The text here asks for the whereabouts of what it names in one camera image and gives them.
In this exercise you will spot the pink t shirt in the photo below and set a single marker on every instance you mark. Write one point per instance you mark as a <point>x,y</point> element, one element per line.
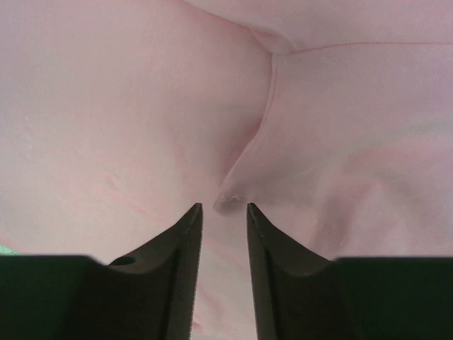
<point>334,117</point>

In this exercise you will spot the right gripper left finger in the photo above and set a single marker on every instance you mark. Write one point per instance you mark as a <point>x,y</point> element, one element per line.
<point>148,293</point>

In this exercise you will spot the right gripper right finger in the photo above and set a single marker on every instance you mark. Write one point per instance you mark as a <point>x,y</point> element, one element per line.
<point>298,294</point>

